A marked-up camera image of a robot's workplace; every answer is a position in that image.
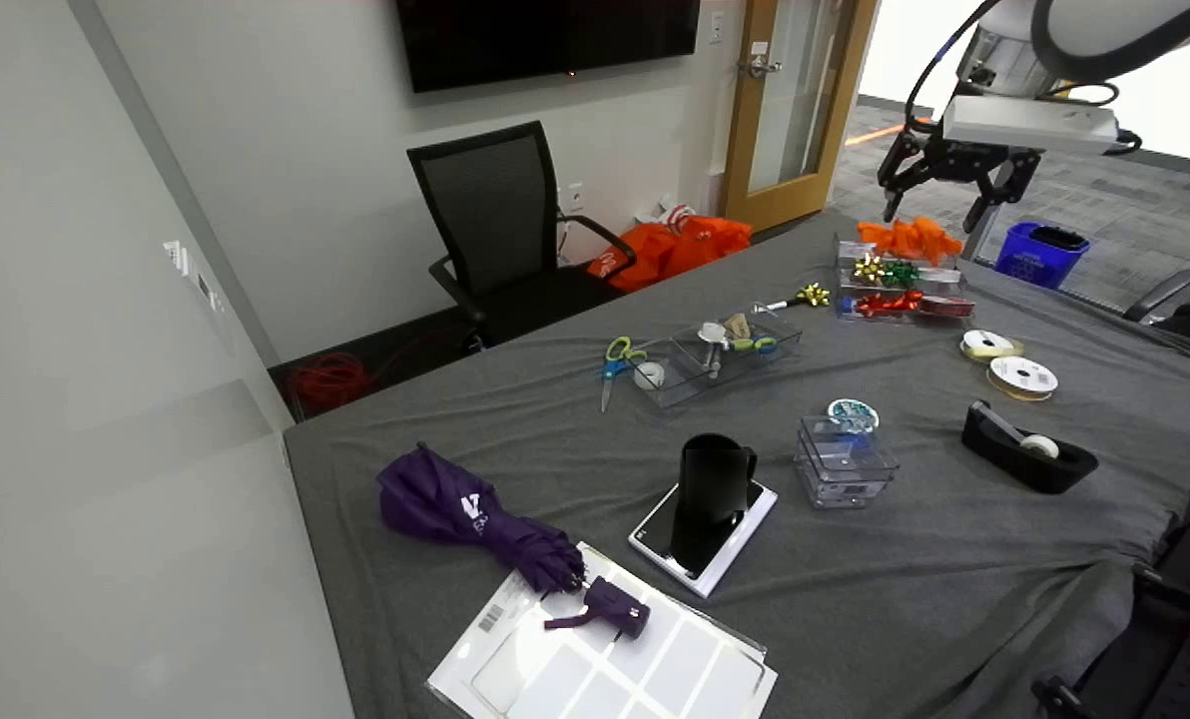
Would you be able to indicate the deep clear plastic tray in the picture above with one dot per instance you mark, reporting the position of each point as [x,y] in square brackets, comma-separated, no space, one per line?
[839,468]

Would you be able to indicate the black mesh office chair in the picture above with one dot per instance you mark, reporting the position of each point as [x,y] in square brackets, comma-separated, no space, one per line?
[490,202]

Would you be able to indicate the blue tape roll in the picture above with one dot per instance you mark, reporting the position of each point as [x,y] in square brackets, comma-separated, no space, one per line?
[851,418]

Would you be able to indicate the orange plastic bag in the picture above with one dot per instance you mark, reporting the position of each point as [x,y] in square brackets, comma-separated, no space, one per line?
[670,247]

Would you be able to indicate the black wall television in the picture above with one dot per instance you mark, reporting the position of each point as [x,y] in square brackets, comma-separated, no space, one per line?
[541,40]

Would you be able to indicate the yellow green small object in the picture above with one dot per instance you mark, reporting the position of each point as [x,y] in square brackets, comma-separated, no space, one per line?
[753,339]

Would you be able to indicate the purple folded umbrella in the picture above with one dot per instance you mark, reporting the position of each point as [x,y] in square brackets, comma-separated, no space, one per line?
[443,503]

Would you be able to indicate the black rectangular case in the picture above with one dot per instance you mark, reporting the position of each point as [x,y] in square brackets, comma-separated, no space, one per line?
[1007,451]

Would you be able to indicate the white wall switch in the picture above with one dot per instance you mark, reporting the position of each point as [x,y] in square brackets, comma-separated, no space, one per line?
[179,255]

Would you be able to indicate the long shallow clear tray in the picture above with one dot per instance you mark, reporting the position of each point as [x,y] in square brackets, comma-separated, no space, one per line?
[755,359]

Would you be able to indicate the wooden door with glass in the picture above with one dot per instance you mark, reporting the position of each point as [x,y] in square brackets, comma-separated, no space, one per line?
[741,133]

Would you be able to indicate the small shallow clear tray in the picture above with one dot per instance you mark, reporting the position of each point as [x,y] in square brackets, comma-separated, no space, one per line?
[670,386]

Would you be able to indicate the blue gift bow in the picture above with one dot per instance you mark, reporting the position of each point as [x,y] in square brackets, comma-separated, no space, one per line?
[845,303]

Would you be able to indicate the red ribbon spool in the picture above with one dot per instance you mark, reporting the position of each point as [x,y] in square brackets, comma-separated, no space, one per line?
[944,307]

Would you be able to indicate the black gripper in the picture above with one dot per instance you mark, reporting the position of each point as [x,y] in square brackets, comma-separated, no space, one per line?
[975,155]

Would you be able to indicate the white round small object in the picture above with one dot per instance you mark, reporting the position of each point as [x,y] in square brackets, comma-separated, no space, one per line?
[714,332]

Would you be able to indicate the white ribbon spool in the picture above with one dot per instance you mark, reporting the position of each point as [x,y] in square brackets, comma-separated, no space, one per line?
[1024,376]
[984,343]

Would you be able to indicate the blue bin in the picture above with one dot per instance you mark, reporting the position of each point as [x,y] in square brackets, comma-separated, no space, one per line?
[1050,255]

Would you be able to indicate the green gift bow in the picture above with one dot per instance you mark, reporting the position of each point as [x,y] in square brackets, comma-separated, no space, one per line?
[899,275]

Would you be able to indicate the clear compartment organizer tray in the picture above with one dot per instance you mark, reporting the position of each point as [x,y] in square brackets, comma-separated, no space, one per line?
[948,282]

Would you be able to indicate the gold gift bow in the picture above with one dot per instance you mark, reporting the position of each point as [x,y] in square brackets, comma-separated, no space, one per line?
[870,269]
[815,293]

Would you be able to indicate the white label sheet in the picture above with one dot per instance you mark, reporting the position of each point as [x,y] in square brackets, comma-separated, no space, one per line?
[660,665]

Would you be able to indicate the black mug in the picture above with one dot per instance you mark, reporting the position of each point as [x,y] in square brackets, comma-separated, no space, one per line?
[710,491]

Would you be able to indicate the purple umbrella sleeve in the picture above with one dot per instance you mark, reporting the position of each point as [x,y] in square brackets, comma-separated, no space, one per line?
[616,604]

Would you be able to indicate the red gift bow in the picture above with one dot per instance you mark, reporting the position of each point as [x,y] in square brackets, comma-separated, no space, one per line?
[888,303]

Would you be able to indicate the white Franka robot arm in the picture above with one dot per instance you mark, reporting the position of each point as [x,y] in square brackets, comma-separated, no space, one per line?
[1129,26]

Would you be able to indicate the grey tablecloth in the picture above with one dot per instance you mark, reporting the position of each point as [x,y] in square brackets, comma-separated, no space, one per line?
[958,585]

